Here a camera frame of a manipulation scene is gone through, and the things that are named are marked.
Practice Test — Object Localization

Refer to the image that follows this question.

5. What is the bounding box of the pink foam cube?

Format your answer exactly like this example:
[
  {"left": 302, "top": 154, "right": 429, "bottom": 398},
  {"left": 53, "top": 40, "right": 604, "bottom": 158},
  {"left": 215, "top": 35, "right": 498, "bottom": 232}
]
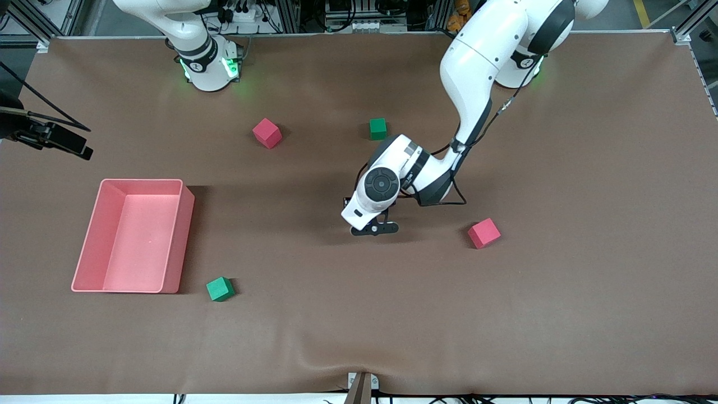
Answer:
[
  {"left": 252, "top": 118, "right": 283, "bottom": 150},
  {"left": 467, "top": 218, "right": 501, "bottom": 250}
]

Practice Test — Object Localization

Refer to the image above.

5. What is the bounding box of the brown table cloth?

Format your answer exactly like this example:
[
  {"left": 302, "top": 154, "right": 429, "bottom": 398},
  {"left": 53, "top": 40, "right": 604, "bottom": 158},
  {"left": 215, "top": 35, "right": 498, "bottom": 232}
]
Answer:
[{"left": 0, "top": 31, "right": 718, "bottom": 396}]

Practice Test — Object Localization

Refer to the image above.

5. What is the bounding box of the pink plastic tray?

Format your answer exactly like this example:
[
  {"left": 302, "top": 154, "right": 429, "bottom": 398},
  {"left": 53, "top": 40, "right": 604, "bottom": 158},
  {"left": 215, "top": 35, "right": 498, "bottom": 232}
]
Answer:
[{"left": 71, "top": 178, "right": 196, "bottom": 294}]

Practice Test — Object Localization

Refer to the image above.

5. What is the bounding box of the orange objects pile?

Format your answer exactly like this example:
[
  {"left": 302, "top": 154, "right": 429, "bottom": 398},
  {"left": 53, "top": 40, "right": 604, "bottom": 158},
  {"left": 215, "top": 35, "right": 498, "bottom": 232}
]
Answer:
[{"left": 447, "top": 0, "right": 477, "bottom": 32}]

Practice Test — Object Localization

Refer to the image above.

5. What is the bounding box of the white power strip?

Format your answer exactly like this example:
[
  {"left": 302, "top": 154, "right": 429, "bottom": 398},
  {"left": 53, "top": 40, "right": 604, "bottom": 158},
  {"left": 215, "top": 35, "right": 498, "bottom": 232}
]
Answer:
[{"left": 220, "top": 4, "right": 265, "bottom": 23}]

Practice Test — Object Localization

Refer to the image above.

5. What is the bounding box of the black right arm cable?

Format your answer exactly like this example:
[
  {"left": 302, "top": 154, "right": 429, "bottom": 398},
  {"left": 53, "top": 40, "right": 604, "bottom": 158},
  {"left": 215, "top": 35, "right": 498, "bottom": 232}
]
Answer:
[{"left": 0, "top": 61, "right": 91, "bottom": 132}]

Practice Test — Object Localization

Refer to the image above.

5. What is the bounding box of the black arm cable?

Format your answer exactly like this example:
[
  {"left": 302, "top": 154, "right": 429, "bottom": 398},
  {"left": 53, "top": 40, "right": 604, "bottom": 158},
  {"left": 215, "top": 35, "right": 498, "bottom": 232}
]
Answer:
[
  {"left": 0, "top": 61, "right": 91, "bottom": 132},
  {"left": 393, "top": 53, "right": 544, "bottom": 207}
]

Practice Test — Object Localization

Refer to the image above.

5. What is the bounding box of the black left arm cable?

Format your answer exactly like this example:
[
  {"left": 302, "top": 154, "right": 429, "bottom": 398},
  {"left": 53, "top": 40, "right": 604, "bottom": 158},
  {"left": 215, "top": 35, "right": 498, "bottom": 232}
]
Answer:
[{"left": 393, "top": 53, "right": 544, "bottom": 207}]

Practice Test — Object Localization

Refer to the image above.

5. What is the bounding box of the aluminium frame profile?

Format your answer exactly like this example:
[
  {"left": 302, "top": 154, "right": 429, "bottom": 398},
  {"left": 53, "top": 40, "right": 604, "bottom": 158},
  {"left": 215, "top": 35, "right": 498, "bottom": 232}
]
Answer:
[
  {"left": 0, "top": 0, "right": 85, "bottom": 45},
  {"left": 670, "top": 0, "right": 718, "bottom": 45}
]

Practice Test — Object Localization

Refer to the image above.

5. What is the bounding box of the grey metal bracket post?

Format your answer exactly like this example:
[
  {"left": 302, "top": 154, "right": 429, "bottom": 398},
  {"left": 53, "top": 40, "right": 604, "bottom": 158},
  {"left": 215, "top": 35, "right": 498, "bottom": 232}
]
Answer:
[{"left": 348, "top": 371, "right": 379, "bottom": 404}]

